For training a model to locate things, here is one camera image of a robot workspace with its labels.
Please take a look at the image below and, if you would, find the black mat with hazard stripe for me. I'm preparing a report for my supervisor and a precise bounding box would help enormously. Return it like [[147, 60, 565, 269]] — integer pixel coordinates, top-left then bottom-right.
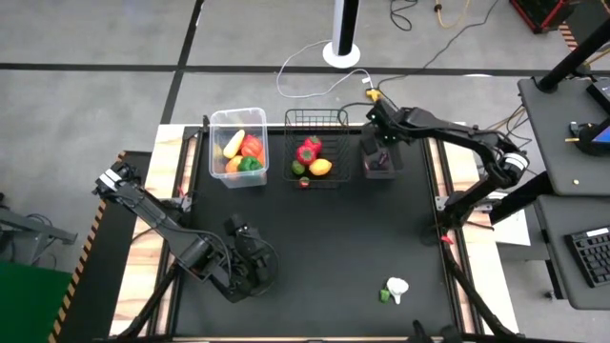
[[47, 150, 153, 343]]

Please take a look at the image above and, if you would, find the black keyboard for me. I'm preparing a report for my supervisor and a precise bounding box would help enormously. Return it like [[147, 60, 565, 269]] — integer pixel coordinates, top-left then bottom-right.
[[564, 226, 610, 289]]

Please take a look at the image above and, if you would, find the clear plastic bin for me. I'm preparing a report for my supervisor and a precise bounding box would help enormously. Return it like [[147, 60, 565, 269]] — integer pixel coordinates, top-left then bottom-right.
[[208, 107, 269, 190]]

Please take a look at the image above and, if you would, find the white floor cable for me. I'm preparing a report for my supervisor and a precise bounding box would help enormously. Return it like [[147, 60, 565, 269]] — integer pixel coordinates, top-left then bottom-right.
[[275, 39, 374, 99]]

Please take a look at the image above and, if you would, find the yellow floor cable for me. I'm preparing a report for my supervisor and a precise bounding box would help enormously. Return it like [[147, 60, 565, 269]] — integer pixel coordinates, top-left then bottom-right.
[[433, 0, 472, 29]]

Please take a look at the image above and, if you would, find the red and black box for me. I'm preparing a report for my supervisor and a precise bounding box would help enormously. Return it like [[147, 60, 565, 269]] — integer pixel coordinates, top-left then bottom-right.
[[508, 0, 573, 34]]

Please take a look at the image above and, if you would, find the white paper sheet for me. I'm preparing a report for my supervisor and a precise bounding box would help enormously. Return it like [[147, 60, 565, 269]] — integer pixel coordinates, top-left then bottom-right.
[[493, 209, 533, 248]]

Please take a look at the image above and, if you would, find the orange bell pepper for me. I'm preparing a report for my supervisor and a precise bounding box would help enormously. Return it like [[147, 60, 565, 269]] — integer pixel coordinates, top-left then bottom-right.
[[239, 133, 265, 159]]

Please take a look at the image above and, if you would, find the grey metal floor stand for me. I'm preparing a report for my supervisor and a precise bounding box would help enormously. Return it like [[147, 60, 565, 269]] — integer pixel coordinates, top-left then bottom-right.
[[0, 192, 80, 268]]

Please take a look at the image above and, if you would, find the black monitor pole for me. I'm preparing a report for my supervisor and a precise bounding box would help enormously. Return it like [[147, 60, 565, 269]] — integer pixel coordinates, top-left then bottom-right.
[[537, 17, 610, 94]]

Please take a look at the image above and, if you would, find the grey plastic bin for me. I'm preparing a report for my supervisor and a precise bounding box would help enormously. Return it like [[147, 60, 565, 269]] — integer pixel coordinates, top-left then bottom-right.
[[360, 135, 404, 181]]

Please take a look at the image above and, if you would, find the large green bell pepper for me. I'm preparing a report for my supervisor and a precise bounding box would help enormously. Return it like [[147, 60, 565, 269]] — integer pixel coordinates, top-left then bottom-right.
[[237, 155, 265, 173]]

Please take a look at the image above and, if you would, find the purple eggplant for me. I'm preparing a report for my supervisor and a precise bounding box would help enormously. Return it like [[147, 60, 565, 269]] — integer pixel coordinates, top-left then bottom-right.
[[369, 150, 391, 172]]

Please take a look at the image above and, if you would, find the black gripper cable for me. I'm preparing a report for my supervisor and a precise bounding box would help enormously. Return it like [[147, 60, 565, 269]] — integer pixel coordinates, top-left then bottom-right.
[[254, 235, 281, 296]]

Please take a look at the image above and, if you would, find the black desk device blue screen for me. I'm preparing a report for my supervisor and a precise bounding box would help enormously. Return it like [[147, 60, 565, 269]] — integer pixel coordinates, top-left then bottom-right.
[[568, 118, 610, 157]]

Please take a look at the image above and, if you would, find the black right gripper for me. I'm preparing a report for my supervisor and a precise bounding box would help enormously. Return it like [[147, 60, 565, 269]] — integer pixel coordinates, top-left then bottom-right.
[[360, 100, 416, 156]]

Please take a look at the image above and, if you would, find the black floor cable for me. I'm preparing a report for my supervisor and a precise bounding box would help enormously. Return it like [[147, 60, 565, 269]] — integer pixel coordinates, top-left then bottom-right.
[[376, 0, 501, 87]]

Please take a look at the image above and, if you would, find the black wire basket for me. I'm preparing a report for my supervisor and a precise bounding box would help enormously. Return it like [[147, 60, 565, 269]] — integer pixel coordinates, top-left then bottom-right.
[[283, 108, 353, 190]]

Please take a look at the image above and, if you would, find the green floor mat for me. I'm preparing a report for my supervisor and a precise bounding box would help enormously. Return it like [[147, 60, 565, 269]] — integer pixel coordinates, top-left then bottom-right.
[[0, 259, 73, 343]]

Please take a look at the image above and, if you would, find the yellow lemon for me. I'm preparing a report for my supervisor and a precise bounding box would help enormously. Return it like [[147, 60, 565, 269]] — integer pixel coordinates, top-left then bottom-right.
[[308, 157, 334, 177]]

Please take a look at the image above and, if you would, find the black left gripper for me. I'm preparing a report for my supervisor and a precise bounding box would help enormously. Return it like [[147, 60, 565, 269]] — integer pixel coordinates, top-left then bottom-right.
[[224, 214, 274, 290]]

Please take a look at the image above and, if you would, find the orange sweet potato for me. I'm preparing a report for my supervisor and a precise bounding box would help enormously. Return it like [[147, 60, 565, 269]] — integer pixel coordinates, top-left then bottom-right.
[[224, 154, 245, 174]]

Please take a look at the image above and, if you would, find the red tomato green star top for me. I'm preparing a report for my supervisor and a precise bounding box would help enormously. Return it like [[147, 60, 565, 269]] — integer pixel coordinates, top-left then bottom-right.
[[295, 144, 317, 167]]

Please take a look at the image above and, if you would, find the grey desk with keyboard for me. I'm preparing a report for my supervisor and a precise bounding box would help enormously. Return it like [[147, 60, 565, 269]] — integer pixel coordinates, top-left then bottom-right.
[[533, 193, 610, 312]]

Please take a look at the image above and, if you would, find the white round pole stand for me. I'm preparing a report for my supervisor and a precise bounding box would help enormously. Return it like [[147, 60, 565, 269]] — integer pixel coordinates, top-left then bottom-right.
[[321, 0, 362, 70]]

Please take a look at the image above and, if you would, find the white garlic bulb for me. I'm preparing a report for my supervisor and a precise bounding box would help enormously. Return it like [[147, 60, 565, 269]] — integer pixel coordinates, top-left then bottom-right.
[[386, 276, 410, 305]]

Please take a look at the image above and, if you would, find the grey desk with black pole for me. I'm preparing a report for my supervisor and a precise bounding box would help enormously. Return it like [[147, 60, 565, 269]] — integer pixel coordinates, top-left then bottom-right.
[[518, 75, 610, 197]]

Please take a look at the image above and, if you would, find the pale yellow elongated vegetable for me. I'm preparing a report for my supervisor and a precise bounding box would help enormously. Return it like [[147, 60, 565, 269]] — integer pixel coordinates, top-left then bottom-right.
[[222, 129, 247, 160]]

